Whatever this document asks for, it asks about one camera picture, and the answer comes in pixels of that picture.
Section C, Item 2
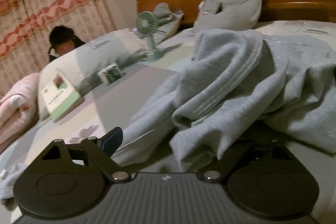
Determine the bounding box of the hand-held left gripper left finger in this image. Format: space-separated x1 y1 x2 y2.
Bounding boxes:
39 127 132 184

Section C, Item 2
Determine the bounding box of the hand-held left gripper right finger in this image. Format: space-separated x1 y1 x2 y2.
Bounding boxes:
201 139 292 184

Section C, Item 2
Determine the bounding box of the green tissue packet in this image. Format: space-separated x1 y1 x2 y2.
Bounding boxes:
97 63 124 85

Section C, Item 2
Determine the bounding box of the white and green book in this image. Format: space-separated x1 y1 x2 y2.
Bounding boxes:
41 69 85 123

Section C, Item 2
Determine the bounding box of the patchwork pillow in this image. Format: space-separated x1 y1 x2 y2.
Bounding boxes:
38 28 147 119

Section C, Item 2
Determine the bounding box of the pink folded quilt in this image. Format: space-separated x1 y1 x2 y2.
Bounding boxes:
0 73 40 153

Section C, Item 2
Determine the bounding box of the green handheld fan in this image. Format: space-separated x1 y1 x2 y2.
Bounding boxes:
135 11 161 62

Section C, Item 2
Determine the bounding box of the grey plush cloth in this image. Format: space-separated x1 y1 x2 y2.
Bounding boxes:
154 3 181 26

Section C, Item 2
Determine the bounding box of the pink patterned curtain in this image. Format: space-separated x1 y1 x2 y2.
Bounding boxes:
0 0 117 98

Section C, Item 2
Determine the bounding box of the grey cat cushion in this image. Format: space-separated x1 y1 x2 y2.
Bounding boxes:
193 0 262 31

